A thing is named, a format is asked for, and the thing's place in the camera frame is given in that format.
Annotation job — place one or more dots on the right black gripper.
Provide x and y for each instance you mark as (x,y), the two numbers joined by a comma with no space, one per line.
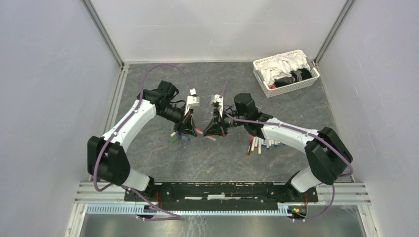
(217,126)

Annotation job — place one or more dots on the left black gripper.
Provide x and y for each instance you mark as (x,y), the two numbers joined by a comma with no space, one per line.
(186,126)

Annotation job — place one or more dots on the clear blue pen cap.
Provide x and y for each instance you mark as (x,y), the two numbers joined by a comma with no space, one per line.
(186,138)

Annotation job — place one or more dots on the orange gel pen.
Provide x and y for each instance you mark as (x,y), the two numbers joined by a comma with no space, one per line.
(250,147)

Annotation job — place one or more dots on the black cap marker pen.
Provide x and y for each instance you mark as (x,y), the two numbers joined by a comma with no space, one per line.
(252,144)

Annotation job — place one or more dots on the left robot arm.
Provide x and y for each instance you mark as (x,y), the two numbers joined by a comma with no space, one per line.
(106,155)

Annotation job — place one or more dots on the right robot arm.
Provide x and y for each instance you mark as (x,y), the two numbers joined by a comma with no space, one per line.
(327,156)

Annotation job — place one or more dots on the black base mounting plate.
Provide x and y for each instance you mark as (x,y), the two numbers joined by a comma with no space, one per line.
(227,196)

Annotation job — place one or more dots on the white plastic basket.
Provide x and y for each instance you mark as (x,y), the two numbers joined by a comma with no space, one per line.
(271,90)

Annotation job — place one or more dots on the white cloth in basket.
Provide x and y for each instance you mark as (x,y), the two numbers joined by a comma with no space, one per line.
(279,66)

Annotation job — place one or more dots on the black cloth in basket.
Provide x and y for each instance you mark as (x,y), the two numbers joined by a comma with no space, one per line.
(296,76)

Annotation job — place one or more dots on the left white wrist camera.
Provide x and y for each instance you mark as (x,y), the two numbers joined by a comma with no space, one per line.
(192,100)

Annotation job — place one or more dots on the white slotted cable duct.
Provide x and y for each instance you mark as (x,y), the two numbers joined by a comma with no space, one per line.
(142,209)

